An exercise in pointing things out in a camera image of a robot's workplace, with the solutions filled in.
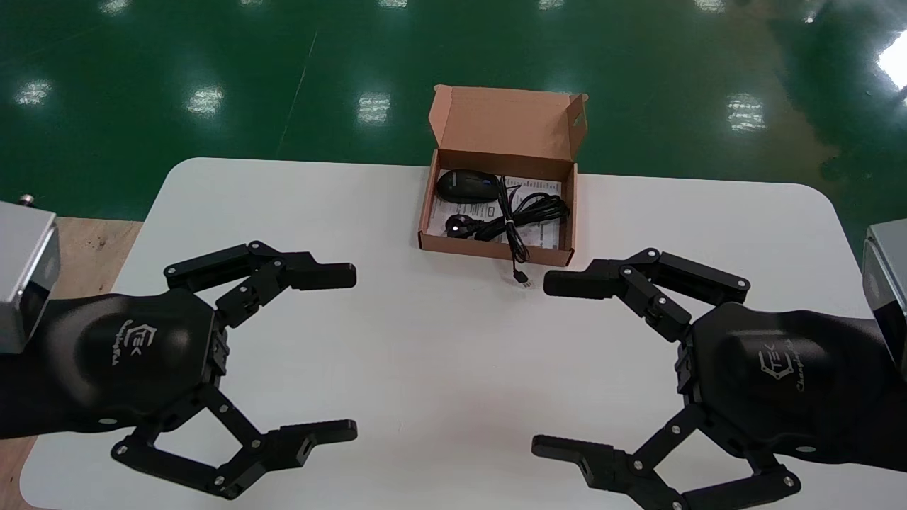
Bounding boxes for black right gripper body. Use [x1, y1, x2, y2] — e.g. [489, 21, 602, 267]
[675, 301, 907, 472]

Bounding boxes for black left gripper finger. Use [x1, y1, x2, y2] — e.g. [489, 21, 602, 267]
[111, 382, 359, 500]
[164, 241, 358, 330]

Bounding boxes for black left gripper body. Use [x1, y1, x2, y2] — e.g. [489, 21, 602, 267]
[0, 289, 231, 440]

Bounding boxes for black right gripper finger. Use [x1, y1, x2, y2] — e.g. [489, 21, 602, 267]
[543, 248, 752, 344]
[531, 402, 803, 510]

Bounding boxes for black power cable with plug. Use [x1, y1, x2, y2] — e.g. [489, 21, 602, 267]
[445, 193, 571, 243]

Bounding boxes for black wired computer mouse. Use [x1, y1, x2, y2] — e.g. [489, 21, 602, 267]
[436, 169, 531, 287]

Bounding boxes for open brown cardboard box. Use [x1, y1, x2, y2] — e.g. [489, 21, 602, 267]
[418, 85, 588, 268]

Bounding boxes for white printed paper manual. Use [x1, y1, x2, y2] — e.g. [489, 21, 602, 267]
[429, 175, 563, 249]

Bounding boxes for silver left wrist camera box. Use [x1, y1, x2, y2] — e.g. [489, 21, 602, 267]
[0, 195, 61, 355]

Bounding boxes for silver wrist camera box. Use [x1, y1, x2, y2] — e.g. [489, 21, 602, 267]
[863, 218, 907, 380]
[0, 195, 61, 355]

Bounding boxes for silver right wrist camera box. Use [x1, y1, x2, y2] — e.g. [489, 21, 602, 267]
[863, 218, 907, 380]

